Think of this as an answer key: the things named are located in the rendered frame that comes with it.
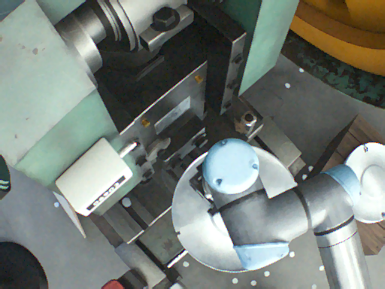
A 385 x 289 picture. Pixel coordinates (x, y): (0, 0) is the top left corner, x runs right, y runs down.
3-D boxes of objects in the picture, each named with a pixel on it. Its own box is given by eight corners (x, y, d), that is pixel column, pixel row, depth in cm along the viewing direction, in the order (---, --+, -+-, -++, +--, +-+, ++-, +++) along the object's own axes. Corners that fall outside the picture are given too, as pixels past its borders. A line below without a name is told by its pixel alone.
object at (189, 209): (200, 290, 90) (200, 290, 89) (152, 172, 95) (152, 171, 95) (314, 240, 93) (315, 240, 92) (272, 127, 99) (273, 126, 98)
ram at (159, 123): (219, 135, 87) (232, 74, 59) (162, 186, 85) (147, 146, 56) (162, 76, 91) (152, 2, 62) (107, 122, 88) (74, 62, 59)
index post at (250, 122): (253, 129, 107) (258, 117, 98) (244, 138, 106) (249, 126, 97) (244, 121, 107) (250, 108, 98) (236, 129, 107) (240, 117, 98)
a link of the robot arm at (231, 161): (218, 205, 57) (193, 146, 59) (214, 213, 68) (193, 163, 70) (271, 181, 58) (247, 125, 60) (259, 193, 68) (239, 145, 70)
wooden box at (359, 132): (389, 191, 173) (422, 177, 140) (346, 257, 166) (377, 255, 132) (333, 138, 180) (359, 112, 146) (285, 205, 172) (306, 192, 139)
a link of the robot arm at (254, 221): (316, 241, 57) (290, 174, 60) (247, 275, 56) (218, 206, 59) (303, 243, 65) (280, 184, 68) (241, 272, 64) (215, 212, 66)
